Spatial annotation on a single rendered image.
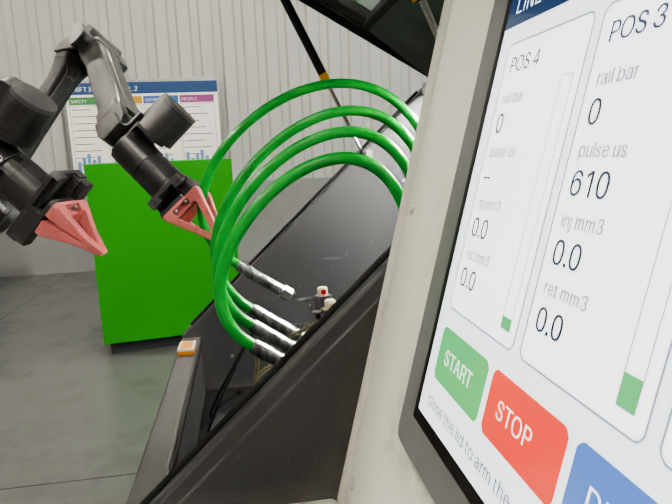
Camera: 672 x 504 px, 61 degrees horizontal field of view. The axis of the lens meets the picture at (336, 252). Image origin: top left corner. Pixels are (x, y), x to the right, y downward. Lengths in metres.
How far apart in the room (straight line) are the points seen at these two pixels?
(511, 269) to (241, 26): 7.21
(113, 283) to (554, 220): 3.95
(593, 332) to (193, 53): 7.25
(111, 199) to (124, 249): 0.34
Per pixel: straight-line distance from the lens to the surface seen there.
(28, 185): 0.79
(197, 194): 0.85
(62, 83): 1.35
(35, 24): 7.79
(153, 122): 0.89
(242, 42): 7.42
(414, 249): 0.47
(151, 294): 4.16
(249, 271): 0.88
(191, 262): 4.12
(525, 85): 0.34
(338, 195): 1.20
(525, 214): 0.30
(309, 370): 0.56
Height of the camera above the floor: 1.32
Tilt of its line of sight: 10 degrees down
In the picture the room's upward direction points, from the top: 2 degrees counter-clockwise
